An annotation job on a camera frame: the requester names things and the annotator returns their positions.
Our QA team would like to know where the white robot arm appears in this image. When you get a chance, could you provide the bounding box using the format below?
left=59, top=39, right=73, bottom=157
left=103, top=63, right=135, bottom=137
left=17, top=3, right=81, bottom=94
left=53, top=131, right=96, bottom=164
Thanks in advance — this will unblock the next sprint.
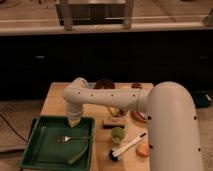
left=63, top=78, right=204, bottom=171

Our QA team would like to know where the green plastic tray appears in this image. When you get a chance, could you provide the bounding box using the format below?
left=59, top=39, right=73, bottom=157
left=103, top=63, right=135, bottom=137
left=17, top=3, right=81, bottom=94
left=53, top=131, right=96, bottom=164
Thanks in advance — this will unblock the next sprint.
left=20, top=116, right=95, bottom=171

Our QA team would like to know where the small wooden block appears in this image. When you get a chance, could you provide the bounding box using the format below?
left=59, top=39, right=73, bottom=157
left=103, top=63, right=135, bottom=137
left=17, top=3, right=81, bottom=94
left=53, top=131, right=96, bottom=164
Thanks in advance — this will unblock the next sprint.
left=103, top=117, right=125, bottom=129

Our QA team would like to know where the dark brown bowl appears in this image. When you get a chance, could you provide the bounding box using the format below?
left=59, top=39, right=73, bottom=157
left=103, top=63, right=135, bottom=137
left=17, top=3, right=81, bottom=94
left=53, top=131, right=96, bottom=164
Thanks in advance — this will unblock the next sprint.
left=95, top=79, right=115, bottom=89

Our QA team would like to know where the small brown object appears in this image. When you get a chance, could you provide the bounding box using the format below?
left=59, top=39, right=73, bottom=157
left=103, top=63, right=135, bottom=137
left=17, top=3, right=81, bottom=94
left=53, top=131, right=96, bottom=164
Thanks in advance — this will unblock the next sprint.
left=131, top=83, right=142, bottom=89

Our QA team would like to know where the orange round object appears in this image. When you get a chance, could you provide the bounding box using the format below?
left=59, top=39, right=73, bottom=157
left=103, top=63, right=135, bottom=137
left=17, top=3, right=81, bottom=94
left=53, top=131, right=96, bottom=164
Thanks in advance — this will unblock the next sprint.
left=136, top=143, right=149, bottom=157

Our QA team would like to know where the dark teal object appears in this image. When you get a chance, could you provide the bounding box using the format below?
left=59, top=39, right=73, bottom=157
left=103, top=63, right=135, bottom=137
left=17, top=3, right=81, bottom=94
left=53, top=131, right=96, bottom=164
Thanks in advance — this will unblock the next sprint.
left=195, top=93, right=212, bottom=108

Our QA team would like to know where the white handled dish brush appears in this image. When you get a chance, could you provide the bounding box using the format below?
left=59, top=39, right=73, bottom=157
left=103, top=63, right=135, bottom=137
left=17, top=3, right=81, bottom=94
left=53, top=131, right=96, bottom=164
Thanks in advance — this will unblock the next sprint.
left=108, top=132, right=147, bottom=162

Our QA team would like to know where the black cable on floor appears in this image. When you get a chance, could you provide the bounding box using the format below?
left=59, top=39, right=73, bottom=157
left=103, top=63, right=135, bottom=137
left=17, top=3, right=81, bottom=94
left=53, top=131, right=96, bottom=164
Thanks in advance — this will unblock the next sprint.
left=0, top=113, right=29, bottom=144

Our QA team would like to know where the metal frame stand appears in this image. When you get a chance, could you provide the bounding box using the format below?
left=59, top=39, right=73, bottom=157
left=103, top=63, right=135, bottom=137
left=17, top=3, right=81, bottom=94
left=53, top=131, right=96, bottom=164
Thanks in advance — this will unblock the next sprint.
left=55, top=0, right=134, bottom=30

